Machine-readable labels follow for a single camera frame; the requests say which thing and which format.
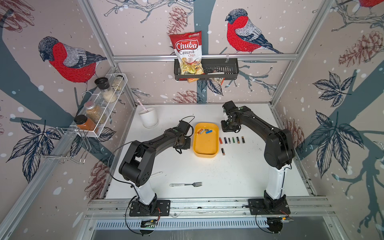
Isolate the silver lid spice jar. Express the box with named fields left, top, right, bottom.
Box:
left=84, top=101, right=107, bottom=125

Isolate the metal fork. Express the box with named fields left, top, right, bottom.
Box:
left=170, top=182, right=203, bottom=188

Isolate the pale spice jar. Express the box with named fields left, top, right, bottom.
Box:
left=112, top=75, right=125, bottom=91

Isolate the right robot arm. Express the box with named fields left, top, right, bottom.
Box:
left=221, top=101, right=295, bottom=212

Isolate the wire hanger rack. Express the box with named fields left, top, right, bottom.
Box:
left=34, top=127, right=92, bottom=165

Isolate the red Chuba cassava chips bag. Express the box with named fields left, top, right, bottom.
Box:
left=170, top=31, right=204, bottom=75

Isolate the black wall basket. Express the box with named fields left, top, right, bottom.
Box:
left=174, top=59, right=239, bottom=81

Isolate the yellow plastic storage box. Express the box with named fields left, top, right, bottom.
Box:
left=193, top=122, right=220, bottom=158

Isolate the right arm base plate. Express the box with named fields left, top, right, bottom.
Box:
left=248, top=198, right=291, bottom=215

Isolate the white wire spice rack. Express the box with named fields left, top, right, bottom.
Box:
left=70, top=73, right=128, bottom=138

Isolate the orange spice jar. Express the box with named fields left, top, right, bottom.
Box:
left=74, top=115, right=96, bottom=131

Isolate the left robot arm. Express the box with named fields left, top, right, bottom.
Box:
left=119, top=120, right=193, bottom=212

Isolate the black lid spice jar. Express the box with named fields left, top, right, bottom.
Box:
left=95, top=77, right=118, bottom=104

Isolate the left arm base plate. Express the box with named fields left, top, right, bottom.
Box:
left=129, top=200, right=171, bottom=217

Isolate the white ceramic cup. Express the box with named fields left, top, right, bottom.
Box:
left=139, top=108, right=159, bottom=129

